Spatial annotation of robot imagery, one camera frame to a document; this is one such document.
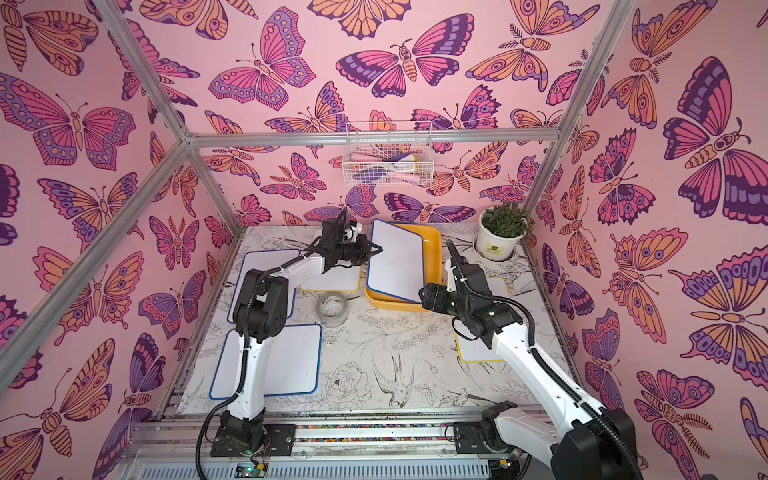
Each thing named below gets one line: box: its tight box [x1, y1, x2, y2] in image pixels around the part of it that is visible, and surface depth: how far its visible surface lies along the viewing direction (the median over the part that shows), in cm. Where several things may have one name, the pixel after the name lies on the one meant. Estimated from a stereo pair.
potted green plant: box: [475, 203, 534, 261], surface depth 102 cm
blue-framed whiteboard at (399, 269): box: [367, 219, 425, 304], surface depth 105 cm
